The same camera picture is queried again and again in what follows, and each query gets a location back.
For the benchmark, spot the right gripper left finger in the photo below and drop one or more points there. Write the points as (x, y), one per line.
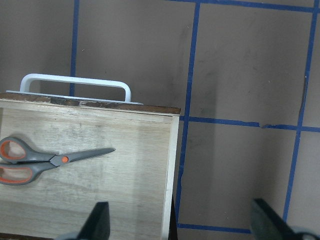
(97, 225)

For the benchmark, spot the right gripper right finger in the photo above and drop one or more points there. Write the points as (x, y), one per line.
(266, 224)

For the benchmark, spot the wooden drawer with white handle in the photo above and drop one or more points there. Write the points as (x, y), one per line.
(136, 179)

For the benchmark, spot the orange grey scissors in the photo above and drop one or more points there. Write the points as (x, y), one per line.
(22, 164)

